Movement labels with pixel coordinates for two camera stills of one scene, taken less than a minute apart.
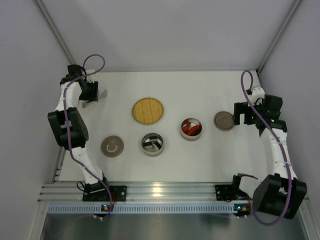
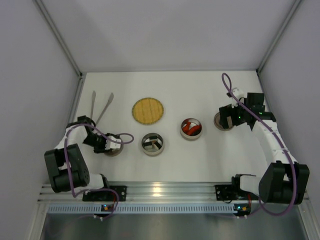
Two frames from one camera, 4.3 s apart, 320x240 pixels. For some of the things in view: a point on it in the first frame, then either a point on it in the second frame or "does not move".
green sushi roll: [153, 138] does not move
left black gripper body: [92, 91] -> [101, 145]
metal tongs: [103, 95] -> [111, 98]
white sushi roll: [148, 145] does not move
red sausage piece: [194, 130] does not move
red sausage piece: [186, 128] does not move
